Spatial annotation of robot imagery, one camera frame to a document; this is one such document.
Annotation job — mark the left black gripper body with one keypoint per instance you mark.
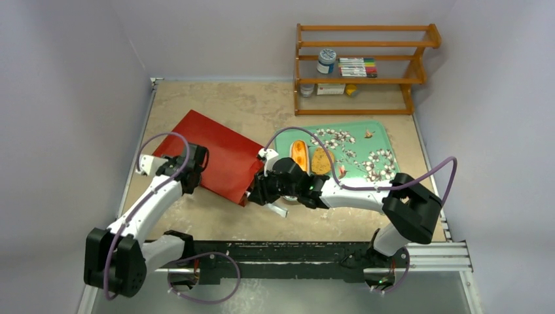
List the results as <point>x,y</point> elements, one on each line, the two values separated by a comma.
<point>197,180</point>

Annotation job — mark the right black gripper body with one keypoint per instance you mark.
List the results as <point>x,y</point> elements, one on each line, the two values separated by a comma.
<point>260,190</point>

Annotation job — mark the long glazed fake bread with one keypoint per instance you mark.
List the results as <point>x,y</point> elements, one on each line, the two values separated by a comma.
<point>299,152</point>

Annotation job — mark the metal serving tongs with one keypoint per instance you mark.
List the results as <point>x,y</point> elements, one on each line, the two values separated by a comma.
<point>281,211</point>

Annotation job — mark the round brown fake bread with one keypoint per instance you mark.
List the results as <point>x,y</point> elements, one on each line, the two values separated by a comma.
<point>322,161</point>

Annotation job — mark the red paper bag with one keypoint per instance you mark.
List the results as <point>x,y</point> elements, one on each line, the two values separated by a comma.
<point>232,161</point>

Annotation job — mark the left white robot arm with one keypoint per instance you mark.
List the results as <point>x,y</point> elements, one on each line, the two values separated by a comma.
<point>118,258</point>

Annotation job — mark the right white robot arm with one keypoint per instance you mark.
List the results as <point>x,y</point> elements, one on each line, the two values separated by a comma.
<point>412,209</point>

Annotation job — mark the green floral tray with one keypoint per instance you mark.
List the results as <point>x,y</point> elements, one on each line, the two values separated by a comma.
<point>362,150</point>

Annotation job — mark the small grey jar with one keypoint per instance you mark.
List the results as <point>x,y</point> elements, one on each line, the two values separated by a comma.
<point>306,90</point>

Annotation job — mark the small white box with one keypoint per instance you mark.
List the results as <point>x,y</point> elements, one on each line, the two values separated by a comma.
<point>330,89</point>

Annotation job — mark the yellow small object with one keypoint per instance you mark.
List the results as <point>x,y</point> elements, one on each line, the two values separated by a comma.
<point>351,90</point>

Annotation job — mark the wooden shelf rack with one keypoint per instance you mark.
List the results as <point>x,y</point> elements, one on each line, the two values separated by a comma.
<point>306,60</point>

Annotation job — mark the coloured marker pen set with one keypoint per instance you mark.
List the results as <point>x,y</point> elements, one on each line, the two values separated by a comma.
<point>358,67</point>

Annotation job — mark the white jar blue lid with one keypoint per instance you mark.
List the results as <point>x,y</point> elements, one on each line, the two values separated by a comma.
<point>326,61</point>

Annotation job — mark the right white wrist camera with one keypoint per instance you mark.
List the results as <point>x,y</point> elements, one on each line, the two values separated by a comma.
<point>268,156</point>

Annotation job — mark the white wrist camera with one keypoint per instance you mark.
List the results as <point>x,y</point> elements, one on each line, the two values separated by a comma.
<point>268,156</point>
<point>148,165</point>

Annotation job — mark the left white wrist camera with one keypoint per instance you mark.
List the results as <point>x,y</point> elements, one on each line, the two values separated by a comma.
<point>148,165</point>

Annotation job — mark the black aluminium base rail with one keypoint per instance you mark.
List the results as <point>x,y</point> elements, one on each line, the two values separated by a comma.
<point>349,261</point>

